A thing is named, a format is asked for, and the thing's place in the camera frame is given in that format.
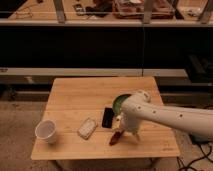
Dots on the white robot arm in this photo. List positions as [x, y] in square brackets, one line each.
[133, 108]

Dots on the wooden table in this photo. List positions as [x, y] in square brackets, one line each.
[72, 100]

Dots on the green bowl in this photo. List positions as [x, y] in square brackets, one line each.
[118, 102]

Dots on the black rectangular block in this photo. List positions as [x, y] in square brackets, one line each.
[107, 118]

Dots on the long wooden workbench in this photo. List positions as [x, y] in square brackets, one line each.
[99, 13]

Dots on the white sponge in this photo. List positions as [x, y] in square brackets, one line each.
[87, 128]

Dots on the blue box on floor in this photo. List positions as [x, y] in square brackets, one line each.
[198, 140]

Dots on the red chili pepper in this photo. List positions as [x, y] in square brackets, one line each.
[115, 138]

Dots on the white paper cup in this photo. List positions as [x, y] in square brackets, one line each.
[46, 131]

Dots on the red tray on bench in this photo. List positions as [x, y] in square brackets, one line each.
[135, 9]

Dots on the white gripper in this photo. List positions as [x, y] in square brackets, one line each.
[118, 120]

